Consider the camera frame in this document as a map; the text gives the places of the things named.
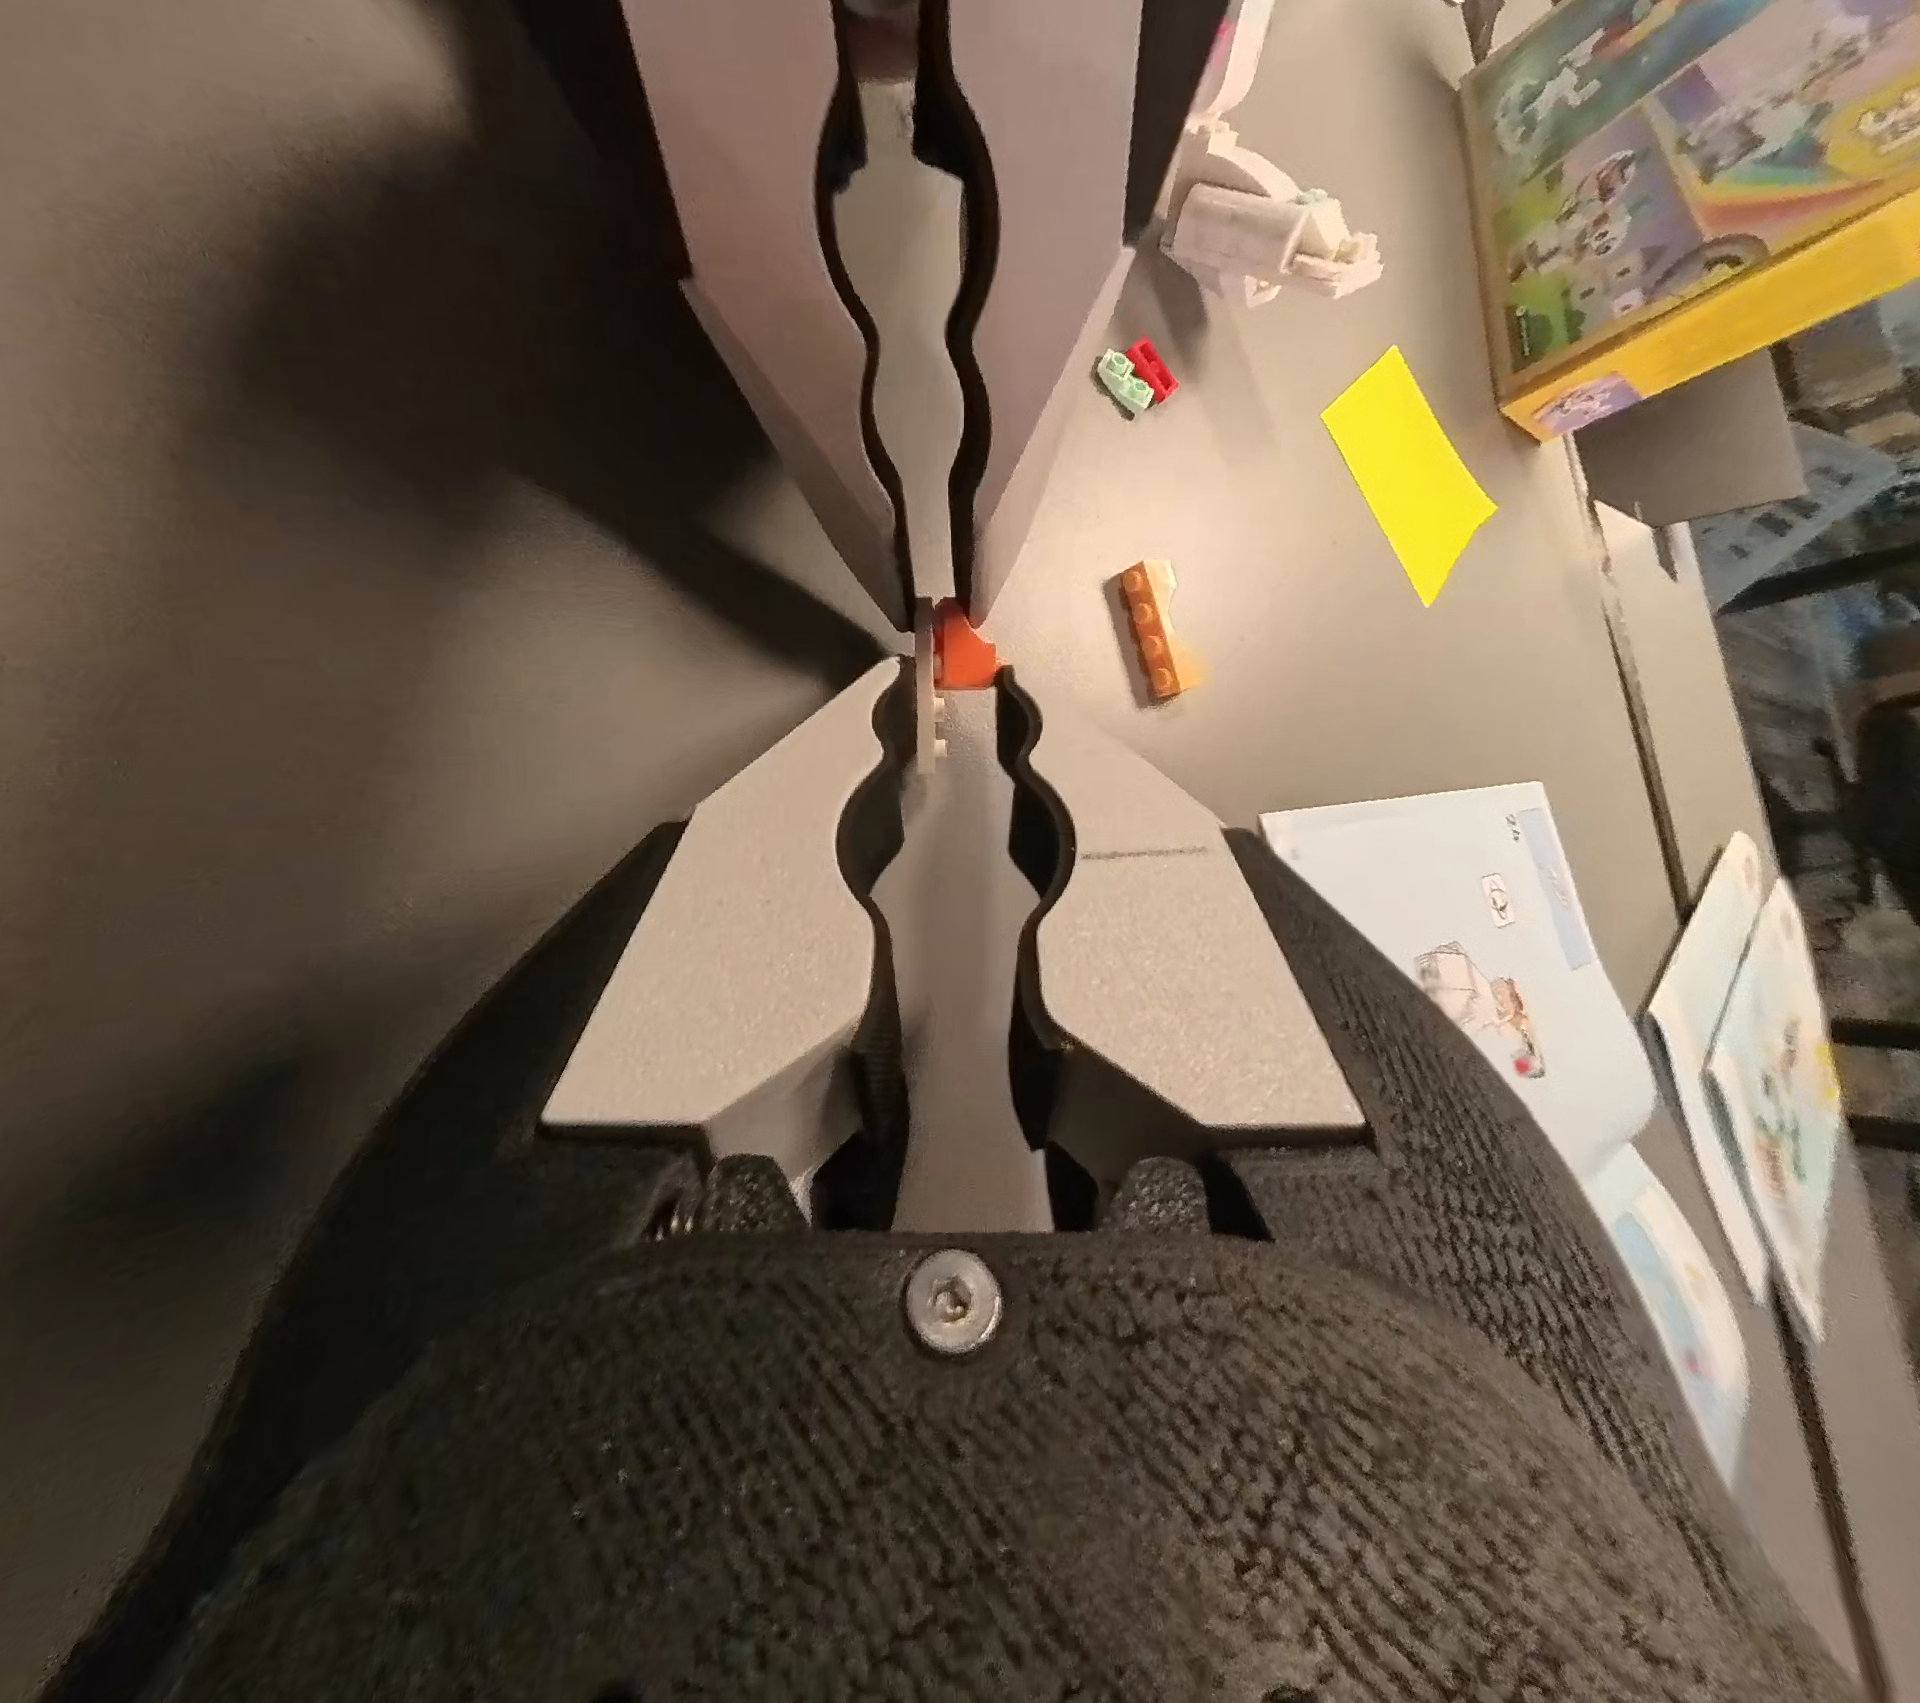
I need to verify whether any small orange lego piece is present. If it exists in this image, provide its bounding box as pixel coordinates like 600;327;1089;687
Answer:
930;597;1004;693

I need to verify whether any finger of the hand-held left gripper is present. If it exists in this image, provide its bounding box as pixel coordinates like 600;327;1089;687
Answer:
582;0;921;631
913;0;1160;617

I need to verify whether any closed lego instruction booklet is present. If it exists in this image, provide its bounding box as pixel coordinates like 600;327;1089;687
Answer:
1706;877;1851;1347

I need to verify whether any yellow sticky note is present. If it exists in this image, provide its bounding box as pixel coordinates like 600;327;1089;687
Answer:
1321;345;1501;607

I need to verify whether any white lego animal model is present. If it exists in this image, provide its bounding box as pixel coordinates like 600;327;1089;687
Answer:
1162;0;1387;307

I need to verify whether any orange lego arch brick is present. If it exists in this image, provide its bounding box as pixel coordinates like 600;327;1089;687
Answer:
1107;559;1212;709

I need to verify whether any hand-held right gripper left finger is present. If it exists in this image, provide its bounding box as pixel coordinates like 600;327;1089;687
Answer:
536;653;925;1209

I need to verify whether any colourful lego set box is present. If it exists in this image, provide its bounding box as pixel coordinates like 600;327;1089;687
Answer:
1458;0;1920;445

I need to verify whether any open lego instruction booklet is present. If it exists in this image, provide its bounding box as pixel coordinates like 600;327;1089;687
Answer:
1256;779;1755;1486

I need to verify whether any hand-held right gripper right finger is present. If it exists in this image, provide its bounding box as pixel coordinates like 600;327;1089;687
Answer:
987;667;1375;1167

